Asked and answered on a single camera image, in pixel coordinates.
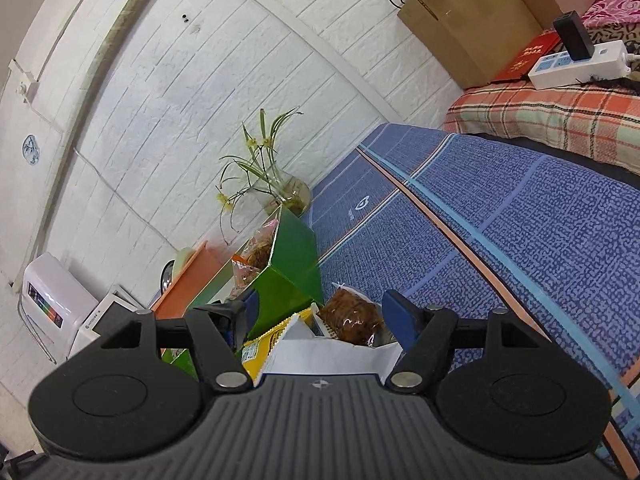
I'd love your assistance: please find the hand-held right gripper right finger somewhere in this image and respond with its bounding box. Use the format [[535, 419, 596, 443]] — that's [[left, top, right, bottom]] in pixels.
[[381, 289, 565, 392]]

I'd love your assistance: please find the white appliance with colourful sticker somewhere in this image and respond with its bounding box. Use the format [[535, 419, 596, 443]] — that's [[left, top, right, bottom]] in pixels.
[[20, 252, 100, 346]]

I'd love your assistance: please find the orange plaid cloth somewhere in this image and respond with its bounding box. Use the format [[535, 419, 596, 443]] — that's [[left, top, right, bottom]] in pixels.
[[443, 77, 640, 176]]

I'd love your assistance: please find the red booklet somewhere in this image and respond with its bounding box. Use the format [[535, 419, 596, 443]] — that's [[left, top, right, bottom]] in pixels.
[[491, 31, 568, 84]]

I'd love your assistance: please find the yellow snack packet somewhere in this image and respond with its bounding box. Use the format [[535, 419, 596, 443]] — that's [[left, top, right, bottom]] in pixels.
[[241, 307, 315, 383]]

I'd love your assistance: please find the blue patterned blanket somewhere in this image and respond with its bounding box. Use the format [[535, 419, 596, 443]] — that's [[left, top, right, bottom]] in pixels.
[[300, 122, 640, 480]]

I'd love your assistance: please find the clear brown snack packet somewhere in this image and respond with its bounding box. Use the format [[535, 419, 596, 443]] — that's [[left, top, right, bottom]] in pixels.
[[317, 284, 388, 347]]

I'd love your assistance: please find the pink cookie packet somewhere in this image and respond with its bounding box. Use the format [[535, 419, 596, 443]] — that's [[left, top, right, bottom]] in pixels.
[[247, 217, 278, 271]]

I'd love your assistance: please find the pale green cup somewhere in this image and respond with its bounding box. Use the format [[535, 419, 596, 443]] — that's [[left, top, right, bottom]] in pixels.
[[170, 247, 198, 281]]

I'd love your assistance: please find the white power strip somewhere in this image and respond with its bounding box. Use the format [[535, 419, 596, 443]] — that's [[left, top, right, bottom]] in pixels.
[[528, 40, 630, 91]]

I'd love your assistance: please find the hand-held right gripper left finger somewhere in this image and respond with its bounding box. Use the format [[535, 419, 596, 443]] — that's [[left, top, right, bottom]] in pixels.
[[74, 291, 260, 394]]

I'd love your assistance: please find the white paper packet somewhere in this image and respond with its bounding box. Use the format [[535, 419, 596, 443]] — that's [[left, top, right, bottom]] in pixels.
[[260, 317, 403, 377]]

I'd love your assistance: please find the orange plastic basin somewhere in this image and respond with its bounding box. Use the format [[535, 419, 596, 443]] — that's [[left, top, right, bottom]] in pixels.
[[150, 240, 226, 321]]

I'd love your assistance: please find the brown paper bag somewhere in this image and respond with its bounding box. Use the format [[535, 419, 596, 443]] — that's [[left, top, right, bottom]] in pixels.
[[397, 0, 546, 90]]

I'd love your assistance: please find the black power adapter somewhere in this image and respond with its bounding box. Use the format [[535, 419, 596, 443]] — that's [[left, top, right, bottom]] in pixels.
[[552, 10, 596, 62]]

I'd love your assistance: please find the green cardboard box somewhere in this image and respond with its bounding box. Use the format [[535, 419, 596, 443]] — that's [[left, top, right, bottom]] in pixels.
[[160, 205, 323, 378]]

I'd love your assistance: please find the brown patterned cloth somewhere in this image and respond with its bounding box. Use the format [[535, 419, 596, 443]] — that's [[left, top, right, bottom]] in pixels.
[[587, 22, 640, 81]]

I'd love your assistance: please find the orchid in glass vase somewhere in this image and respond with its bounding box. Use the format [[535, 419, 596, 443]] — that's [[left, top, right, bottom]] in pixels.
[[215, 107, 312, 246]]

